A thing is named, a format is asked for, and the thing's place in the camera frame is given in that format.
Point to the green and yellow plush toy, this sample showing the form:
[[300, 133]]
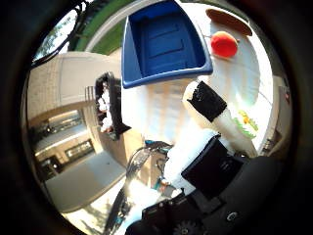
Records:
[[246, 125]]

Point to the brown bread plush toy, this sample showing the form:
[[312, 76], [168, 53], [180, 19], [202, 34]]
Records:
[[228, 21]]

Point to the blue plastic container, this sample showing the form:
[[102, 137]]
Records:
[[163, 42]]

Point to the red peach plush toy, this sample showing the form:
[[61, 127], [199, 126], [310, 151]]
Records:
[[223, 45]]

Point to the beige house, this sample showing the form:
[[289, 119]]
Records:
[[65, 75]]

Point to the leafy tree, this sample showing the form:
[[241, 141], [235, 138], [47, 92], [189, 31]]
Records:
[[55, 36]]

